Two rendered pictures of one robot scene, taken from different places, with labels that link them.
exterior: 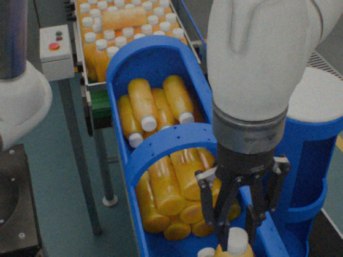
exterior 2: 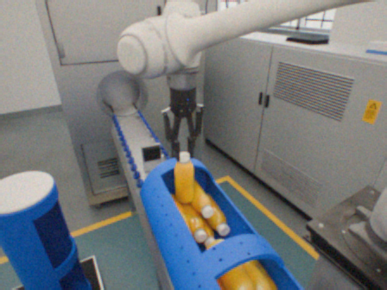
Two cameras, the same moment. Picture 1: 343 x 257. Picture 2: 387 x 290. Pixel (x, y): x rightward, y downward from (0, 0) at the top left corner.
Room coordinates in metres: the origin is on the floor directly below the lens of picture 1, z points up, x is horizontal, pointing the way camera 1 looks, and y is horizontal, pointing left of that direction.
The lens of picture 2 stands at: (1.12, -0.22, 1.73)
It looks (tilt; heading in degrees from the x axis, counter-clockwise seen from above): 30 degrees down; 168
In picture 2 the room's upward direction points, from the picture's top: straight up
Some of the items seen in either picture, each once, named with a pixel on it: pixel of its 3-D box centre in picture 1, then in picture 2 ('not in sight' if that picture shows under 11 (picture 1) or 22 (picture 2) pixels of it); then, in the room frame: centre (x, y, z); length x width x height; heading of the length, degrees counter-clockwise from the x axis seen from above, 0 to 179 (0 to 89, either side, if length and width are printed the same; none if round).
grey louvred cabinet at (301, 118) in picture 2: not in sight; (279, 116); (-1.01, 1.16, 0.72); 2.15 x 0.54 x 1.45; 17
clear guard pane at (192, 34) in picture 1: (184, 50); not in sight; (1.93, -0.09, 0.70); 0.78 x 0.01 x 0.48; 11
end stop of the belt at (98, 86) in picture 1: (145, 79); not in sight; (1.34, 0.07, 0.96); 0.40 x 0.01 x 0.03; 101
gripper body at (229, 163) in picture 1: (244, 158); (182, 102); (0.43, -0.10, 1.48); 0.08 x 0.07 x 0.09; 100
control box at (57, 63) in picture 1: (56, 52); not in sight; (1.41, 0.38, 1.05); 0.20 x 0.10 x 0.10; 11
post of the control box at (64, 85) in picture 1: (81, 161); not in sight; (1.41, 0.38, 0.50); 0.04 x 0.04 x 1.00; 11
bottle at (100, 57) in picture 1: (104, 65); not in sight; (1.41, 0.22, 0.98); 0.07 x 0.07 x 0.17
